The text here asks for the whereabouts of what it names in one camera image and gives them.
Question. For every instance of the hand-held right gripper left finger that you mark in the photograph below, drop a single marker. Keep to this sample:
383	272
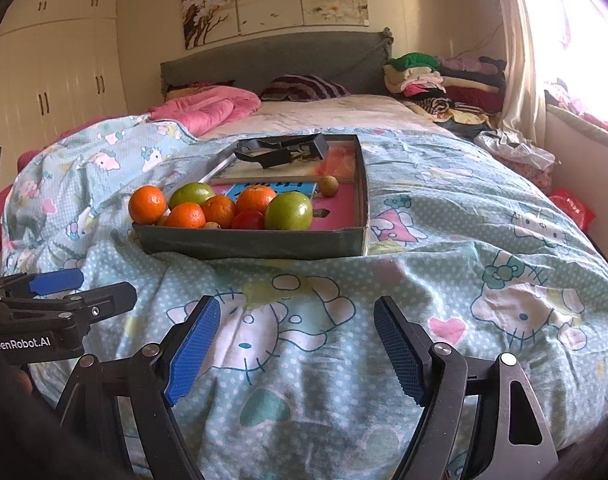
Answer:
194	350

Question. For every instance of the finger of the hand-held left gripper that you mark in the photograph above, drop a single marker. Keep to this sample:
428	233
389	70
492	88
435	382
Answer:
54	282
109	297

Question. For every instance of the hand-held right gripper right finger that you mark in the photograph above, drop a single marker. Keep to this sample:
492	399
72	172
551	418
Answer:
398	355

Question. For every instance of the orange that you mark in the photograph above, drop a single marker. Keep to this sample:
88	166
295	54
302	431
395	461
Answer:
147	205
256	197
219	210
185	216

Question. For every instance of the grey cardboard box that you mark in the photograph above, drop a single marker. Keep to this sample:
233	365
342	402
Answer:
259	247

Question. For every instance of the small yellow-green fruit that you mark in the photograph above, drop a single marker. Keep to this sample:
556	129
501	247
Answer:
213	225
329	185

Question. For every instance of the red tomato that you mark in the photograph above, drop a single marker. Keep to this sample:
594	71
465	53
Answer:
248	220

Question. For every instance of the person's left hand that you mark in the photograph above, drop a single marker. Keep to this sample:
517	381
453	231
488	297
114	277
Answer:
24	382

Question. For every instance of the cartoon cat printed blanket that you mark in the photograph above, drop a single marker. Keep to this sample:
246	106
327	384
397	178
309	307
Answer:
433	260

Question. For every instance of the large green citrus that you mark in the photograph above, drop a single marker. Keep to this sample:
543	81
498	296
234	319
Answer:
194	194

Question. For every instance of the pink book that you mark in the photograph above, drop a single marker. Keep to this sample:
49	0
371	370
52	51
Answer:
334	205

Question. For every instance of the small green citrus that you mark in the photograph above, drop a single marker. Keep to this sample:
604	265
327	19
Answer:
289	211

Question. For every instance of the pink quilt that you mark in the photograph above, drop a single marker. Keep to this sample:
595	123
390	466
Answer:
204	105

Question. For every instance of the white wardrobe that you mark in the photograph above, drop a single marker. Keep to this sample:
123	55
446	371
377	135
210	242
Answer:
59	60

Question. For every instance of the red bag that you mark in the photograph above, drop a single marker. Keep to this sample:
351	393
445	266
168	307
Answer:
573	210

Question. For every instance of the white crumpled cloth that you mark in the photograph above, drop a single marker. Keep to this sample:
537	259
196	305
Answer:
513	150

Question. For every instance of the beige bed sheet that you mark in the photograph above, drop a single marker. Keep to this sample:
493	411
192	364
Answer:
334	115

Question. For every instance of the beige window ledge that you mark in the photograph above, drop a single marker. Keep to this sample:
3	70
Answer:
573	160

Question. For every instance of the pile of folded clothes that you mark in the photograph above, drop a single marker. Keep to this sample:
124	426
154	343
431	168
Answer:
448	85

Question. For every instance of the striped pillow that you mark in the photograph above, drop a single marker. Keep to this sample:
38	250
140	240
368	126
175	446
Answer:
304	87

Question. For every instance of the grey-green headboard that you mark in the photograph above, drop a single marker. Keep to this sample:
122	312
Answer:
284	55

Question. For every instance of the pink floral cloth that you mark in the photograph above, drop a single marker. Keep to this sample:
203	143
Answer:
583	110

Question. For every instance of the cream curtain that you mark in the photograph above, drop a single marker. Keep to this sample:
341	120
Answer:
521	60

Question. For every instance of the black plastic frame tool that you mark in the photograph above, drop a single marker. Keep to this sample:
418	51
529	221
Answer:
264	157

